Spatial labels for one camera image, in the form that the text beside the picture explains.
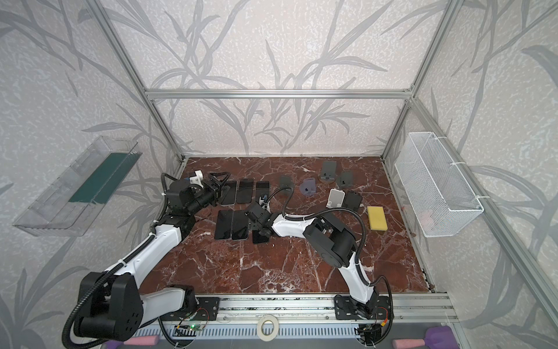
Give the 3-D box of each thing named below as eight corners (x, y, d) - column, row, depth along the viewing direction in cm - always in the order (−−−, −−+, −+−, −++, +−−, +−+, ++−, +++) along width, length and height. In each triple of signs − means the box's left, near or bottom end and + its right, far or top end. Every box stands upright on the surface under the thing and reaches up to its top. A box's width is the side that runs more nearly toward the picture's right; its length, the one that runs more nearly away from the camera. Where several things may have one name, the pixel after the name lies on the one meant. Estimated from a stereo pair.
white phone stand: (325, 207, 102) (327, 198, 96) (328, 196, 106) (330, 187, 100) (340, 211, 101) (343, 202, 95) (342, 200, 104) (345, 191, 99)
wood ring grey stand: (319, 183, 112) (321, 170, 104) (318, 173, 116) (320, 160, 108) (334, 183, 112) (337, 170, 104) (332, 173, 116) (335, 160, 108)
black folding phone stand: (342, 211, 101) (345, 201, 95) (340, 197, 106) (343, 187, 100) (359, 211, 101) (363, 201, 95) (356, 197, 106) (360, 187, 100)
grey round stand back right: (302, 196, 106) (303, 188, 101) (299, 188, 110) (300, 179, 104) (315, 194, 107) (317, 185, 102) (312, 185, 111) (313, 176, 105)
